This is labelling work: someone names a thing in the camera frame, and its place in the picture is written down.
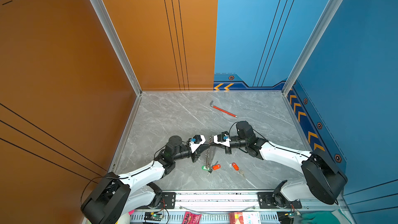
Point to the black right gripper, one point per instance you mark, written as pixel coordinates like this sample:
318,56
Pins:
227,150

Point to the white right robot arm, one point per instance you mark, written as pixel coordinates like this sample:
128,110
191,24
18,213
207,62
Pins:
322,178

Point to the green key tag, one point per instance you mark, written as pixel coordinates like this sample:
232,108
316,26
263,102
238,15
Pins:
205,167

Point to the aluminium front rail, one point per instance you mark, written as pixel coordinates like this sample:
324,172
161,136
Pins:
240,200

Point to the metal keyring with chain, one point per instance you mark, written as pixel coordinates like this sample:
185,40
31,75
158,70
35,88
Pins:
210,154

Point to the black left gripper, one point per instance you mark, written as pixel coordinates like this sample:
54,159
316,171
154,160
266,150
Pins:
195,155

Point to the red key tag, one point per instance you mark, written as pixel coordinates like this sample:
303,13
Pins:
216,167

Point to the green circuit board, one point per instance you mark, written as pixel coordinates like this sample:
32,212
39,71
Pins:
153,217

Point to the green cloth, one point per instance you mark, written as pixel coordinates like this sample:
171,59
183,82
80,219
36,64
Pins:
319,218

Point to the red handled hex key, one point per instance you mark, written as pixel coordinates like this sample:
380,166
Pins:
222,110

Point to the pink snack packet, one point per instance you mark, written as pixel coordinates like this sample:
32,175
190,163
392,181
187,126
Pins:
191,218

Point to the red white box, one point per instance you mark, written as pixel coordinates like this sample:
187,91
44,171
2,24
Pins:
244,218

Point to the aluminium corner post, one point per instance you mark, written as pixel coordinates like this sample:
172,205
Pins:
326,17
108,26

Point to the aluminium corner post right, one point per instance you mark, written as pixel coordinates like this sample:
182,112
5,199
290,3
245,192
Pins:
326,17

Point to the red tagged key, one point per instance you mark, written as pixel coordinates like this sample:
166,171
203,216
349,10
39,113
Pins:
237,169

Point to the aluminium corner post left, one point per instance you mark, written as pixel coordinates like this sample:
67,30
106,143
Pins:
108,26

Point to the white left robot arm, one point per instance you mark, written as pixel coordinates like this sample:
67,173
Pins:
116,195

